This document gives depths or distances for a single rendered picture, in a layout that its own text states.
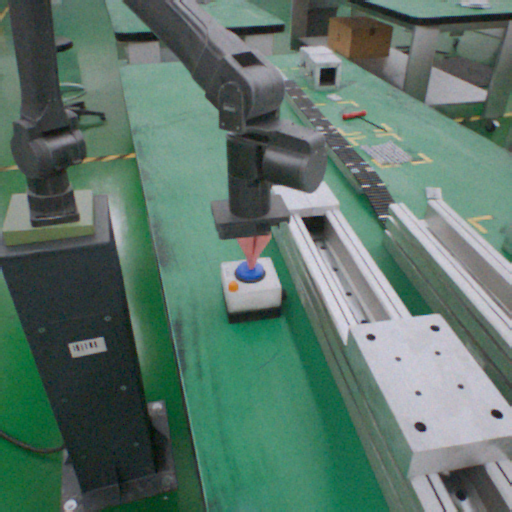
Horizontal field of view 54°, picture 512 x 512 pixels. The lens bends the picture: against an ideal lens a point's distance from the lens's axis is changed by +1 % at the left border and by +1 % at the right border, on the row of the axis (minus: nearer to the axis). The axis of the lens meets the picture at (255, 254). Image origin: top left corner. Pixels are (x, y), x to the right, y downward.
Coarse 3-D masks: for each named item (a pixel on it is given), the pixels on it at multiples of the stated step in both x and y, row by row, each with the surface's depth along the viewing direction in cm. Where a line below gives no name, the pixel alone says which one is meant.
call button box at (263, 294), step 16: (224, 272) 74; (272, 272) 74; (224, 288) 74; (240, 288) 71; (256, 288) 71; (272, 288) 71; (224, 304) 77; (240, 304) 72; (256, 304) 72; (272, 304) 73; (240, 320) 73; (256, 320) 74
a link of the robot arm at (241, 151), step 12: (228, 132) 62; (252, 132) 61; (228, 144) 61; (240, 144) 59; (252, 144) 59; (264, 144) 58; (228, 156) 62; (240, 156) 60; (252, 156) 60; (228, 168) 63; (240, 168) 61; (252, 168) 61; (252, 180) 63
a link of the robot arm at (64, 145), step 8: (64, 128) 88; (48, 136) 85; (56, 136) 86; (64, 136) 87; (72, 136) 88; (48, 144) 85; (56, 144) 86; (64, 144) 87; (72, 144) 88; (56, 152) 86; (64, 152) 87; (72, 152) 88; (56, 160) 86; (64, 160) 88; (72, 160) 89; (80, 160) 90; (56, 168) 86; (64, 168) 92; (48, 176) 91
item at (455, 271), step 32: (416, 224) 81; (448, 224) 82; (416, 256) 79; (448, 256) 73; (480, 256) 74; (416, 288) 80; (448, 288) 71; (480, 288) 67; (448, 320) 72; (480, 320) 64; (480, 352) 65
